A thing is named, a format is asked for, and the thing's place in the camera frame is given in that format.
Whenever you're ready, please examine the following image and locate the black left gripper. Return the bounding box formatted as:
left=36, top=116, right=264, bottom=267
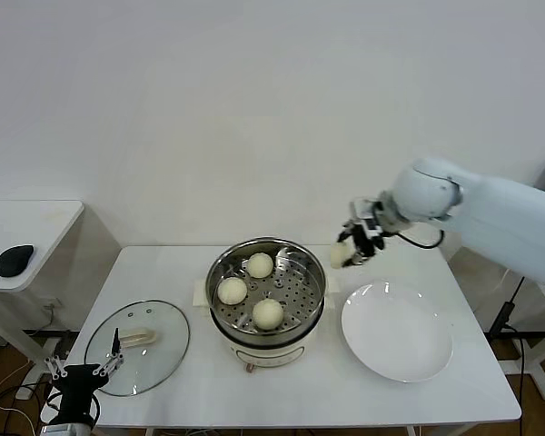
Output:
left=44, top=327, right=124, bottom=426

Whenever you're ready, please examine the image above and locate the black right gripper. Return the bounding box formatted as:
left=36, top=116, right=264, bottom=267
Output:
left=337, top=222, right=386, bottom=270

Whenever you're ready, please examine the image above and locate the white steamed baozi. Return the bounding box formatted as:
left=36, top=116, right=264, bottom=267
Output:
left=246, top=253, right=273, bottom=279
left=252, top=298, right=285, bottom=331
left=329, top=242, right=355, bottom=269
left=216, top=277, right=248, bottom=305

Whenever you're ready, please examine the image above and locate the glass lid with cream handle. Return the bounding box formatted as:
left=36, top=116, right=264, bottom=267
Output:
left=84, top=299, right=191, bottom=397

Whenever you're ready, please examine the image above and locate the perforated steel steamer basket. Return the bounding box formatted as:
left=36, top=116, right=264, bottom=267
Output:
left=206, top=235, right=327, bottom=346

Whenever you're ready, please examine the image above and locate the white round plate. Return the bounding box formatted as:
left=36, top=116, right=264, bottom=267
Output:
left=340, top=282, right=454, bottom=382

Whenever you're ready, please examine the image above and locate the black computer mouse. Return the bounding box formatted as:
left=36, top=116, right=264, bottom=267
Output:
left=0, top=244, right=35, bottom=278

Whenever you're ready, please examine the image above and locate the white side desk with laptop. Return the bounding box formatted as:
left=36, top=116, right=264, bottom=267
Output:
left=447, top=247, right=545, bottom=401

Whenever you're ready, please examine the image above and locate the white side desk with mouse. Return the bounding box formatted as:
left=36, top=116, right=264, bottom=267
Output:
left=0, top=200, right=122, bottom=378

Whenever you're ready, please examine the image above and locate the cream electric cooking pot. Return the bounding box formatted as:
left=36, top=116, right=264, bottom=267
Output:
left=193, top=267, right=340, bottom=373

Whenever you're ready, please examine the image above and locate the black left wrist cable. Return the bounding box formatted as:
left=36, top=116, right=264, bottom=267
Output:
left=44, top=392, right=102, bottom=428

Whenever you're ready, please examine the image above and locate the thin black floor cable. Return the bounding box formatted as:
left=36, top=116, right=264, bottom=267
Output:
left=0, top=380, right=51, bottom=410

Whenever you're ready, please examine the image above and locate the thin white floor cable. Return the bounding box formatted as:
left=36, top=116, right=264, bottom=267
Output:
left=0, top=358, right=33, bottom=417

